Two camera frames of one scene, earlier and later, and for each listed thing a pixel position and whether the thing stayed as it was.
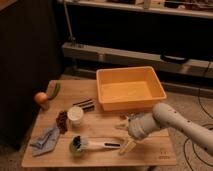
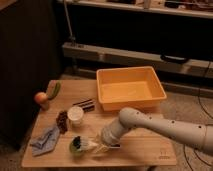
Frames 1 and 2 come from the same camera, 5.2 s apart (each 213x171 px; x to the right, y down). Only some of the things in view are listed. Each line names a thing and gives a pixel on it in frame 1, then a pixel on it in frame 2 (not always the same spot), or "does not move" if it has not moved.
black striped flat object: [87, 105] does not move
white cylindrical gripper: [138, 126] → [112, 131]
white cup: [75, 114] does not move
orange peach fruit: [41, 98] does not move
